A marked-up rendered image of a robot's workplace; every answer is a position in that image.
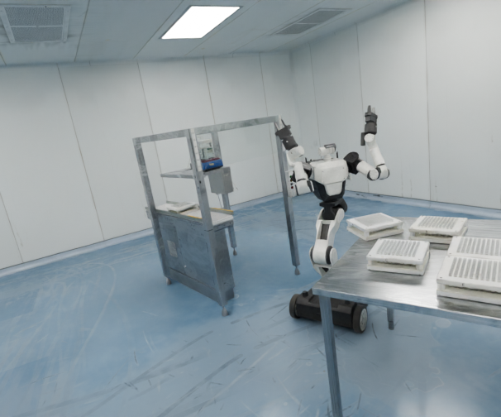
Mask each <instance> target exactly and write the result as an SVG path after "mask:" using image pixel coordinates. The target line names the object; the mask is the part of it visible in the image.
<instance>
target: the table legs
mask: <svg viewBox="0 0 501 417"><path fill-rule="evenodd" d="M319 302H320V310H321V316H322V331H323V337H324V345H325V352H326V359H327V373H328V380H329V388H330V395H331V403H332V416H333V417H343V414H342V406H341V392H340V383H339V376H338V368H337V359H336V345H335V338H334V329H333V322H332V307H331V299H330V297H326V296H321V295H319ZM387 318H388V321H389V329H390V330H394V309H390V308H387Z"/></svg>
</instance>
